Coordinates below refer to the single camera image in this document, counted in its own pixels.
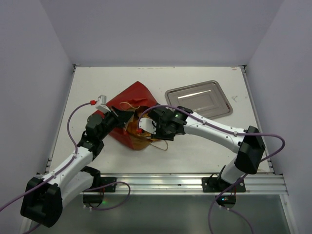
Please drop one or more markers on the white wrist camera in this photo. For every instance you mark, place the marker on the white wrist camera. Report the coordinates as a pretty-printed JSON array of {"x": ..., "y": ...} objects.
[
  {"x": 147, "y": 125},
  {"x": 101, "y": 104}
]

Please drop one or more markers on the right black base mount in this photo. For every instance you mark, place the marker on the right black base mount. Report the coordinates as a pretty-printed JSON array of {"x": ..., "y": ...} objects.
[{"x": 214, "y": 184}]

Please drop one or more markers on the twisted fake bread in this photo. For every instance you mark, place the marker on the twisted fake bread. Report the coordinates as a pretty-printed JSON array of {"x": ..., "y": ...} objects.
[{"x": 132, "y": 125}]

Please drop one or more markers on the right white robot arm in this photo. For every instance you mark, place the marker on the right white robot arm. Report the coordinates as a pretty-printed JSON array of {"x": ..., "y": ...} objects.
[{"x": 245, "y": 143}]

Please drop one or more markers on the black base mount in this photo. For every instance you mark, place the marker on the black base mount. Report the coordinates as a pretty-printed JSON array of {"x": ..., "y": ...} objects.
[
  {"x": 214, "y": 184},
  {"x": 96, "y": 200}
]

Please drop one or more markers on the red paper bag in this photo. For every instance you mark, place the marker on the red paper bag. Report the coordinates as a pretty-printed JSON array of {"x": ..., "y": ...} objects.
[{"x": 135, "y": 99}]

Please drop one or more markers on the silver metal tray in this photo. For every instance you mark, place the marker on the silver metal tray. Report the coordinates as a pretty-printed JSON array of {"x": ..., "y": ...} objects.
[{"x": 205, "y": 98}]

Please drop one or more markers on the aluminium frame rail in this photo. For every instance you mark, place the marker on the aluminium frame rail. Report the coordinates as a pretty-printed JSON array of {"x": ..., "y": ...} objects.
[{"x": 192, "y": 184}]

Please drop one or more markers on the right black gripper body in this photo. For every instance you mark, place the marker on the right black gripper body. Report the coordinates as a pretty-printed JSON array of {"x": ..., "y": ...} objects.
[{"x": 159, "y": 125}]

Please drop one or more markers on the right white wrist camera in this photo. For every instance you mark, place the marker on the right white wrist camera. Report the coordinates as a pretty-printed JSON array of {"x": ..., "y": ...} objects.
[{"x": 147, "y": 125}]

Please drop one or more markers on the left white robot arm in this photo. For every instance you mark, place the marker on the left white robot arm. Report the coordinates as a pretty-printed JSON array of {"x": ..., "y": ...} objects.
[{"x": 46, "y": 197}]

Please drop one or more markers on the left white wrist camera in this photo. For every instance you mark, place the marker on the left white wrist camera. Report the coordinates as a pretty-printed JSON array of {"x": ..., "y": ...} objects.
[{"x": 101, "y": 104}]

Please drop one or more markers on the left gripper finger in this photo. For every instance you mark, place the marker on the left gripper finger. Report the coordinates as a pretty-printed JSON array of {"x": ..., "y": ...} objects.
[
  {"x": 124, "y": 125},
  {"x": 124, "y": 114}
]

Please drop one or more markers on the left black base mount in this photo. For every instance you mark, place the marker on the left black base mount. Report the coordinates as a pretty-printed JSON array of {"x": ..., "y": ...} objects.
[{"x": 96, "y": 200}]

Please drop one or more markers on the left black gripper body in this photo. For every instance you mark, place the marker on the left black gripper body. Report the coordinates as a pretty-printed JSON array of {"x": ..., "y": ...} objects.
[{"x": 111, "y": 120}]

